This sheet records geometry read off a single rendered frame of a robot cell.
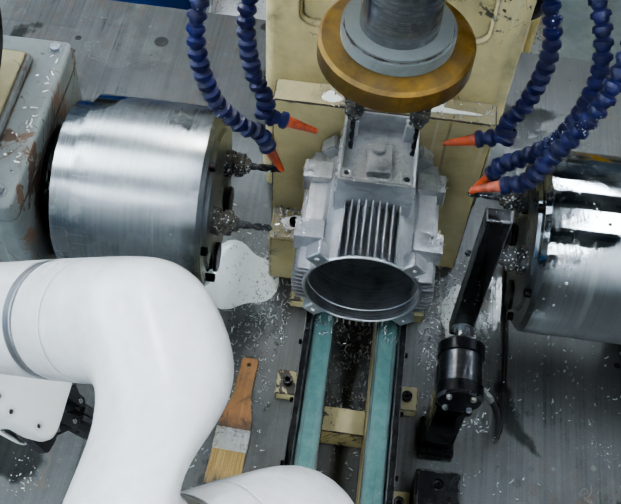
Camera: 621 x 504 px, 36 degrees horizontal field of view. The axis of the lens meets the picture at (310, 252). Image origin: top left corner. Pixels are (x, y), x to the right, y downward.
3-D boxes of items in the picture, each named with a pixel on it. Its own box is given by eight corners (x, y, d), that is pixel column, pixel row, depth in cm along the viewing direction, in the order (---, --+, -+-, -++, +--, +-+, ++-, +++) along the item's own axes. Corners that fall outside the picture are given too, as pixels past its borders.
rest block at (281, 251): (273, 246, 155) (274, 201, 145) (316, 251, 155) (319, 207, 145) (268, 276, 151) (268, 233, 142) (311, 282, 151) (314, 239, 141)
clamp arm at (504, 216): (449, 317, 126) (486, 201, 105) (471, 320, 126) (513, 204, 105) (448, 340, 124) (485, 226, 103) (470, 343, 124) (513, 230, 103)
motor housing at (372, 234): (306, 206, 145) (311, 122, 129) (430, 221, 144) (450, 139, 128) (288, 318, 133) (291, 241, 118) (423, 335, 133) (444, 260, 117)
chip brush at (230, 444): (234, 357, 143) (234, 354, 142) (267, 362, 143) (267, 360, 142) (202, 485, 132) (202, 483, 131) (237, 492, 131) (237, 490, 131)
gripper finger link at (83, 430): (56, 431, 97) (103, 456, 101) (65, 403, 99) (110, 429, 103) (36, 435, 99) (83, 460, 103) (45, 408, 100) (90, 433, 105)
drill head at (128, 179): (29, 159, 148) (-9, 40, 128) (260, 188, 147) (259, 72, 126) (-23, 294, 134) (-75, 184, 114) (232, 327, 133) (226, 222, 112)
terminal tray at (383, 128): (340, 143, 132) (343, 108, 126) (416, 153, 131) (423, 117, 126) (330, 212, 125) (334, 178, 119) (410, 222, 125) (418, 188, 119)
